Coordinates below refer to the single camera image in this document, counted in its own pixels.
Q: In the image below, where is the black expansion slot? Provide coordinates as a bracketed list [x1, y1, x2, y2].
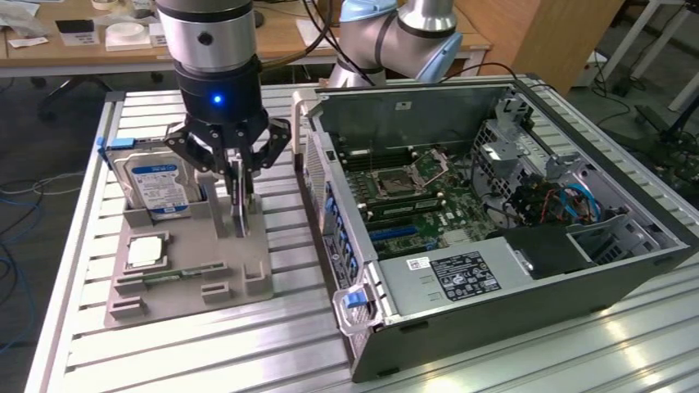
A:
[365, 216, 417, 231]

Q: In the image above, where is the white table frame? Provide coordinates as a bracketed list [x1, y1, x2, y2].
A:
[599, 0, 699, 111]

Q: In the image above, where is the CPU socket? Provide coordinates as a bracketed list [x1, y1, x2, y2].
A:
[371, 167, 417, 197]

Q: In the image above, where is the RAM stick with white labels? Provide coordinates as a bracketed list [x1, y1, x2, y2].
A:
[374, 199, 445, 219]

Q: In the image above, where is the wooden cabinet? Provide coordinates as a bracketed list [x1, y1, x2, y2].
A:
[455, 0, 627, 96]

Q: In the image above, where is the hard disk with blue rails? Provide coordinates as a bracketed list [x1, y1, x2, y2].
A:
[96, 133, 198, 222]

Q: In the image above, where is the bare green RAM stick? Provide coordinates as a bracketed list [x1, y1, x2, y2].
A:
[140, 268, 223, 284]

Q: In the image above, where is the black office chair base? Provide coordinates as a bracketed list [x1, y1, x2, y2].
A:
[32, 73, 166, 122]

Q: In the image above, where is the wooden desk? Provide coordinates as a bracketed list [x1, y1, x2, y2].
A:
[0, 0, 493, 79]

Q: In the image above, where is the grey power supply with labels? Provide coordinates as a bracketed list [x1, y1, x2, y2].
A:
[377, 237, 534, 323]

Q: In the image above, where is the blue expansion slot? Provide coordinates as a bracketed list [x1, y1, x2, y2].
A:
[370, 225, 419, 242]

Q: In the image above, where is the grey parts rack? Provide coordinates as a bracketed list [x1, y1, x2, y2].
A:
[103, 161, 275, 328]

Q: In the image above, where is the silver CPU chip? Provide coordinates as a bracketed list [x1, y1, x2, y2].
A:
[126, 236, 166, 270]

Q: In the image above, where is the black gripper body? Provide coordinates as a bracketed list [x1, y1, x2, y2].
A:
[174, 56, 273, 136]

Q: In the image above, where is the white box with round dish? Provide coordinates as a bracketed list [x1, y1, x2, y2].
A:
[106, 22, 154, 52]

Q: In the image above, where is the silver socket cover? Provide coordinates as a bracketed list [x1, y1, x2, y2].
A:
[413, 149, 455, 179]

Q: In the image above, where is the white paper stack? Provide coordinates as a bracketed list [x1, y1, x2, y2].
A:
[297, 18, 341, 50]

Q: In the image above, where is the white box with black top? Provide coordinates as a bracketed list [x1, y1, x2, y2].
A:
[56, 19, 100, 47]

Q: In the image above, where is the silver disk bay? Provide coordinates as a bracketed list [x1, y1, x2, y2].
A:
[565, 204, 666, 267]

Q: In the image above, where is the green graphics card black fan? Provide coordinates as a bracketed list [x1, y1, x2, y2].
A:
[226, 149, 258, 238]

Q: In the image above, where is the green motherboard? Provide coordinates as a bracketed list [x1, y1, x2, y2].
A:
[335, 142, 498, 261]

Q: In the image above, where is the blue wire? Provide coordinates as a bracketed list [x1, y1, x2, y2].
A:
[562, 183, 603, 224]

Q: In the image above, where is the open black PC case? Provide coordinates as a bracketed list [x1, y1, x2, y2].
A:
[293, 73, 699, 384]

